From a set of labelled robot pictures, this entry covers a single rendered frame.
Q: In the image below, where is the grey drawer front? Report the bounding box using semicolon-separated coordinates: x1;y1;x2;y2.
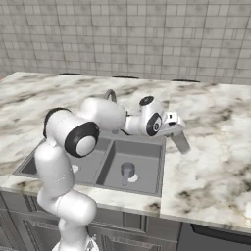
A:
91;207;180;232

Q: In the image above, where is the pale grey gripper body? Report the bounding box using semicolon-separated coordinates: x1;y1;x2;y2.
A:
160;119;192;156

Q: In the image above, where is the grey double basin sink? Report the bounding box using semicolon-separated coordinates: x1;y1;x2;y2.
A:
13;128;167;198

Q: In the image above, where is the dark grey dishwasher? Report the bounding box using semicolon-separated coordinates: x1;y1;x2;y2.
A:
176;222;251;251

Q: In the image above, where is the grey cupboard door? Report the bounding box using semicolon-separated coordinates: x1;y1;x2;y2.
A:
7;210;64;251
87;225;181;251

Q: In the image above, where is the grey mug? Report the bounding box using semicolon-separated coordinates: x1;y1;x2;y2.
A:
120;162;136;187

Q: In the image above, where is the grey curved tap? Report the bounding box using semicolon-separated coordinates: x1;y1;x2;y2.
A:
103;88;119;104

